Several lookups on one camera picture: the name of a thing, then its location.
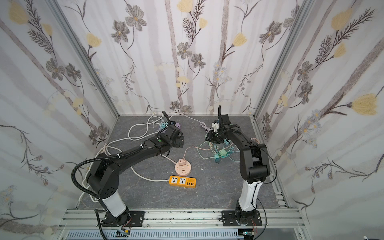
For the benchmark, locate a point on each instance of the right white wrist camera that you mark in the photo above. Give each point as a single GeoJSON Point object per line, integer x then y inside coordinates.
{"type": "Point", "coordinates": [216, 125]}

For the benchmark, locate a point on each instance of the aluminium front rail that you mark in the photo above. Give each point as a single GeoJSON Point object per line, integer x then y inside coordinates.
{"type": "Point", "coordinates": [187, 219]}

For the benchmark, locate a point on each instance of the pink charger adapter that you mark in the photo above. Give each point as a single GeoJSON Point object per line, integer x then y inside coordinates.
{"type": "Point", "coordinates": [182, 162]}

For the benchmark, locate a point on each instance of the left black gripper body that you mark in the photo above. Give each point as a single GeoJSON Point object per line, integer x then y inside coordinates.
{"type": "Point", "coordinates": [177, 141]}

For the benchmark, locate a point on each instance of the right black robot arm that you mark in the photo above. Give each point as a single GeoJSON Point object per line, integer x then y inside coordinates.
{"type": "Point", "coordinates": [254, 165]}

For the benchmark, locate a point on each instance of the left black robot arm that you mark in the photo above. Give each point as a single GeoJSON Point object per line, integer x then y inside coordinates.
{"type": "Point", "coordinates": [104, 175]}

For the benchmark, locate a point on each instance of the orange power strip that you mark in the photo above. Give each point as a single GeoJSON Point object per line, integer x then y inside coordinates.
{"type": "Point", "coordinates": [177, 181]}

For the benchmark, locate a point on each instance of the pink round power socket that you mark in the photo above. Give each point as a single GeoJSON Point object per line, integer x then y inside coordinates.
{"type": "Point", "coordinates": [183, 171]}

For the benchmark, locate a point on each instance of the white vented cable duct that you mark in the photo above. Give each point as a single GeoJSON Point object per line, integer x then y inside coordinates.
{"type": "Point", "coordinates": [178, 234]}

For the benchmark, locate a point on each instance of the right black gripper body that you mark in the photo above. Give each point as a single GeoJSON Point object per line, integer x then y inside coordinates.
{"type": "Point", "coordinates": [212, 137]}

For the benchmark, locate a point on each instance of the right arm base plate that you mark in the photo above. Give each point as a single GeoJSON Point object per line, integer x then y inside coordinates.
{"type": "Point", "coordinates": [239, 218]}

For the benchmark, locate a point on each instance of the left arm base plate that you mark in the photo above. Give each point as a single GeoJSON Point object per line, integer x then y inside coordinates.
{"type": "Point", "coordinates": [126, 219]}

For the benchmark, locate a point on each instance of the green charger cube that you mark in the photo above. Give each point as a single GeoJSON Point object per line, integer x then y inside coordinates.
{"type": "Point", "coordinates": [222, 153]}

